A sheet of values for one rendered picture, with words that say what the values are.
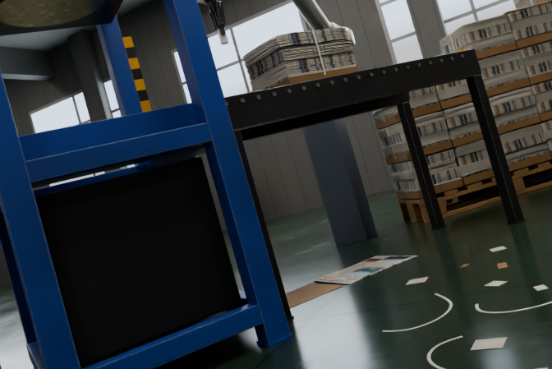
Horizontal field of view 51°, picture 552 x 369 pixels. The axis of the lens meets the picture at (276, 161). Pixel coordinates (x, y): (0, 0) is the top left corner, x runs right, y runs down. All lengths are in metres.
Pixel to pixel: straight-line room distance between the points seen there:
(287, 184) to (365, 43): 1.99
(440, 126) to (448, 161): 0.21
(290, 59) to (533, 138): 1.87
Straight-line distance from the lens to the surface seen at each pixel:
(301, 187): 7.26
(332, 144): 3.39
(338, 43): 2.52
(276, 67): 2.39
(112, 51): 2.69
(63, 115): 9.39
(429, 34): 6.63
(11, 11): 2.27
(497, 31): 3.79
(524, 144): 3.73
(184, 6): 1.86
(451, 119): 3.54
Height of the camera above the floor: 0.47
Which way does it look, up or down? 2 degrees up
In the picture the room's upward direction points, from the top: 16 degrees counter-clockwise
